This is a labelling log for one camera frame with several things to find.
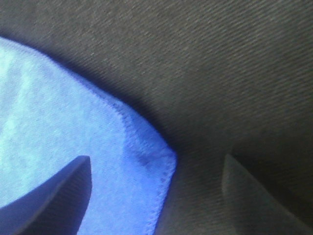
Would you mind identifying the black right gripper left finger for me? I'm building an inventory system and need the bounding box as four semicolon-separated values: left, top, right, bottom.
0;156;92;235

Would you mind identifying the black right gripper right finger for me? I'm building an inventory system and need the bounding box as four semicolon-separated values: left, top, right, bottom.
222;154;313;235

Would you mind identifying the blue microfibre towel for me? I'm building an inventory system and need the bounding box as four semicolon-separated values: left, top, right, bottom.
0;38;176;235

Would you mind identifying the black table cloth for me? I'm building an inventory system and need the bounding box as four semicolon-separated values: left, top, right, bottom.
0;0;313;235

